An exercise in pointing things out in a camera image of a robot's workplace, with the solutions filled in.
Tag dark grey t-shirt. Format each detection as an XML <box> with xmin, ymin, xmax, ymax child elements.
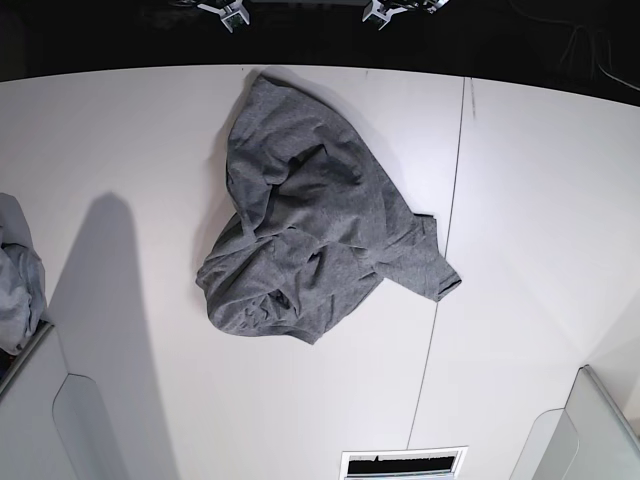
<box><xmin>196</xmin><ymin>75</ymin><xmax>461</xmax><ymax>344</ymax></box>

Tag light grey clothes pile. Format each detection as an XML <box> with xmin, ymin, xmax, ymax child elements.
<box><xmin>1</xmin><ymin>193</ymin><xmax>47</xmax><ymax>356</ymax></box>

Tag left white bin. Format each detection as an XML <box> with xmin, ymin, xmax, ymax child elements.
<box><xmin>1</xmin><ymin>325</ymin><xmax>129</xmax><ymax>479</ymax></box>

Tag white bin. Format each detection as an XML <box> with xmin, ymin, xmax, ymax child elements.
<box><xmin>1</xmin><ymin>325</ymin><xmax>129</xmax><ymax>479</ymax></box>
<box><xmin>510</xmin><ymin>365</ymin><xmax>639</xmax><ymax>480</ymax></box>

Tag right white bin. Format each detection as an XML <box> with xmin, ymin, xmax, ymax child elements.
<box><xmin>510</xmin><ymin>365</ymin><xmax>639</xmax><ymax>480</ymax></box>

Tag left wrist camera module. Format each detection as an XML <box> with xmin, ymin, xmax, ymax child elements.
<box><xmin>362</xmin><ymin>0</ymin><xmax>448</xmax><ymax>30</ymax></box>

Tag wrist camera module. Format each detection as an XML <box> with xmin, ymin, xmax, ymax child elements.
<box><xmin>362</xmin><ymin>0</ymin><xmax>448</xmax><ymax>30</ymax></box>
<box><xmin>196</xmin><ymin>0</ymin><xmax>250</xmax><ymax>33</ymax></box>

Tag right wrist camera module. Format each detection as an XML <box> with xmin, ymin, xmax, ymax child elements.
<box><xmin>196</xmin><ymin>0</ymin><xmax>250</xmax><ymax>33</ymax></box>

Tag white table cable slot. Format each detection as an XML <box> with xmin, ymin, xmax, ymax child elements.
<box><xmin>339</xmin><ymin>446</ymin><xmax>468</xmax><ymax>480</ymax></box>

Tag white background cables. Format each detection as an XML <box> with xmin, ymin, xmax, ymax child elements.
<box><xmin>504</xmin><ymin>0</ymin><xmax>640</xmax><ymax>92</ymax></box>

